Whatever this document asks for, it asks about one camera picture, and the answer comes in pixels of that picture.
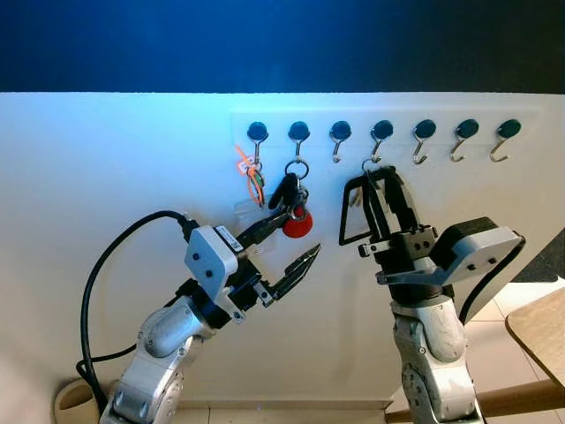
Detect black floor rug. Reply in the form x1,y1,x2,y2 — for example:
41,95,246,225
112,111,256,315
515,228,565,284

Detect light wooden table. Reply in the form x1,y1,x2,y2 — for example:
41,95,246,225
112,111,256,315
505,287,565,387

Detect white hook rail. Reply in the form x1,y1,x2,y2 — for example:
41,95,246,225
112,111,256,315
231,110,544,167

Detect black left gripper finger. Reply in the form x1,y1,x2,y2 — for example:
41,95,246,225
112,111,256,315
234,206,298,251
267,245,324,300

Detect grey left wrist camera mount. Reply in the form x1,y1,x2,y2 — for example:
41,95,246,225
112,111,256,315
183,225,245,324

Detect keys with orange cord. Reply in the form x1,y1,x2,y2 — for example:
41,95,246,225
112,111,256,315
233,144,267,219

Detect wooden base beam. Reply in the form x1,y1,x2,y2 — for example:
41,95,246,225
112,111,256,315
386,382,565,423

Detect black round metal hook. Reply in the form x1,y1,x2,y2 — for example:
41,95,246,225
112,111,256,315
289,121,310,163
411,119,437,166
247,121,268,170
450,118,480,163
371,120,395,163
490,118,523,164
329,121,352,165

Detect beige rounded object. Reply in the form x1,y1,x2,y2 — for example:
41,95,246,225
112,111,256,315
51,378,111,424

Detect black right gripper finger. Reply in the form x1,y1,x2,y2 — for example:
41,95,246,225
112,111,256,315
379,165,424,237
339,170,390,247

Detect keys with red tag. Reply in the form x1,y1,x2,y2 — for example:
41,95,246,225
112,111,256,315
267,157,315,239

